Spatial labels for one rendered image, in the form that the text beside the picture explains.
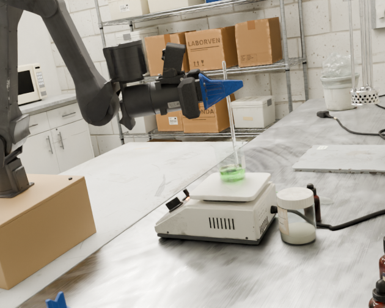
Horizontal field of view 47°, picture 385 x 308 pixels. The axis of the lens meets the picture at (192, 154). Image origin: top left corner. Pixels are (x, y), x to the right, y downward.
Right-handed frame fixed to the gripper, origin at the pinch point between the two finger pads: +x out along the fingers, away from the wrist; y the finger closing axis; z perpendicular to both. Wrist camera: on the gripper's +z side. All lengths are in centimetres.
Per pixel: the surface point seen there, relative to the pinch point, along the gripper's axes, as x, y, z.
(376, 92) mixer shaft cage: 33.2, 26.8, -10.4
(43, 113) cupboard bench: -145, 250, -29
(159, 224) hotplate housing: -15.1, -3.2, -22.4
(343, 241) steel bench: 15.5, -10.1, -26.5
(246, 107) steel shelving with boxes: 7, 228, -45
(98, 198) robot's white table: -34.9, 23.1, -24.8
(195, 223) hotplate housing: -8.3, -5.7, -21.9
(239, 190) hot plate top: 0.2, -5.7, -17.1
